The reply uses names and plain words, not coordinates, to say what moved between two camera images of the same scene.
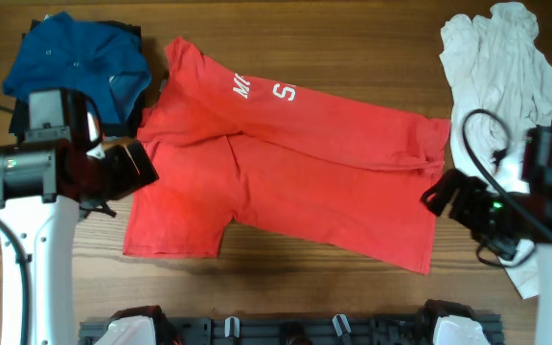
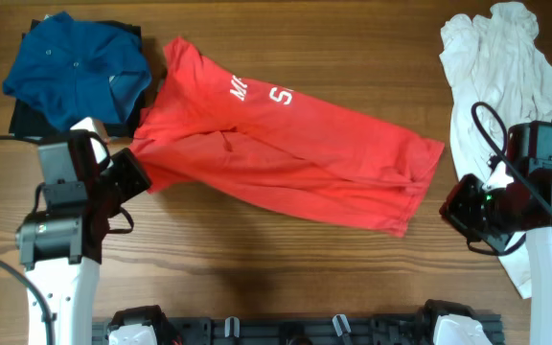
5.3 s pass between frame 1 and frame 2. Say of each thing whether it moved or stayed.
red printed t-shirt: moved
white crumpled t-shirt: stayed
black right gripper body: stayed
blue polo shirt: stayed
